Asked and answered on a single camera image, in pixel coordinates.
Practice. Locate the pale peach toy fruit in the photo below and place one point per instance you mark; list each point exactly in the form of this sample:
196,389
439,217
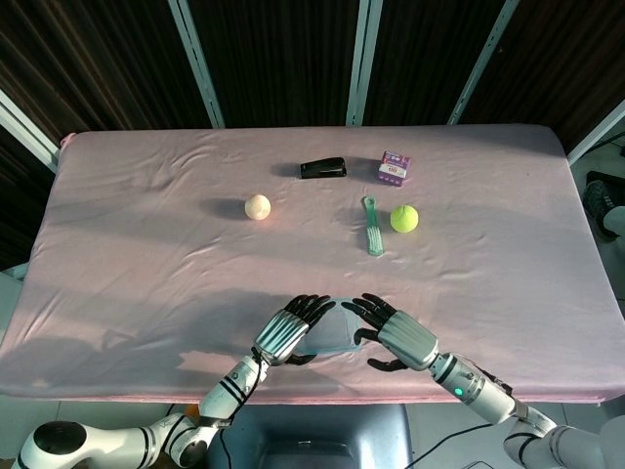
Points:
257,207

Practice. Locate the green scrubbing brush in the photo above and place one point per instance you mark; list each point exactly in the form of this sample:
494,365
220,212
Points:
373,234

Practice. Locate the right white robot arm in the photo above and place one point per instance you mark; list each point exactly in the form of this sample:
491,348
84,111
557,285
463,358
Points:
483,391

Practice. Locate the black stapler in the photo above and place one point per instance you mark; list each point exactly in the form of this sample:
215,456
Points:
323,167

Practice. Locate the black sneaker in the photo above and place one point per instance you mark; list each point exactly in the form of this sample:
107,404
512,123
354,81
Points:
598,205

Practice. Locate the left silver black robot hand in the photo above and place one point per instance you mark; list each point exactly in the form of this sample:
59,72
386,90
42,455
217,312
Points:
280,337

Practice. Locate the yellow-green tennis ball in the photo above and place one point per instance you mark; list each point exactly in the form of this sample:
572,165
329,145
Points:
404,218

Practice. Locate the grey metal frame post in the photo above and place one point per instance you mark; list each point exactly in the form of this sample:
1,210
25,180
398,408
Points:
595,134
27,127
365,63
197,63
483,63

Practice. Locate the pink tablecloth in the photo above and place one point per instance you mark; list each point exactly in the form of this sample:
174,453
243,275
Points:
146,254

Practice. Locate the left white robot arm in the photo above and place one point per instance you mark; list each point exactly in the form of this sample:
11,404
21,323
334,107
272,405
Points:
220,396

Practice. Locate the small purple carton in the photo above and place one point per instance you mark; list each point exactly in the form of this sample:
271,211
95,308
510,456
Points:
394,168

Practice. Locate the grey-blue robot torso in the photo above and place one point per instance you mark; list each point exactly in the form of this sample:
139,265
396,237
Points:
312,435

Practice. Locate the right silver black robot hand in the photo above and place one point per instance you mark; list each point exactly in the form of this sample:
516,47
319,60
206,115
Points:
405,337

